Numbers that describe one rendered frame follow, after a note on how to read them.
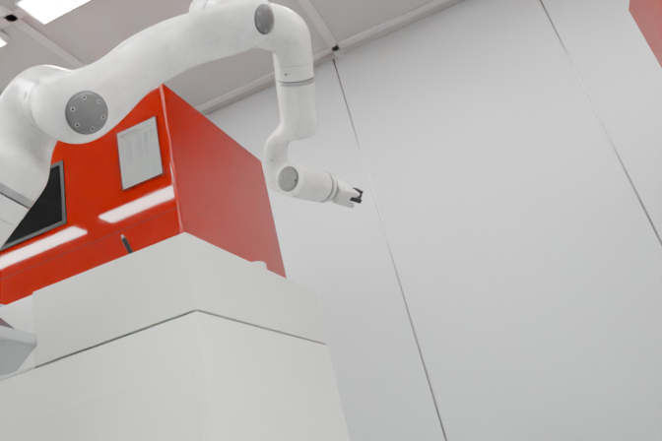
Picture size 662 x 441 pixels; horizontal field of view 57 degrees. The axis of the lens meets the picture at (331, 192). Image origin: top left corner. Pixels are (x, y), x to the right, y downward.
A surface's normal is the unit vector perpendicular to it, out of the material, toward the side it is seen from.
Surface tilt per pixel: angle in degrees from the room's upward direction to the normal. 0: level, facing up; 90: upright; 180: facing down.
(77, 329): 90
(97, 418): 90
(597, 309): 90
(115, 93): 108
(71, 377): 90
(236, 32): 148
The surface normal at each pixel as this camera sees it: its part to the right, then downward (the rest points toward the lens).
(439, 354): -0.36, -0.32
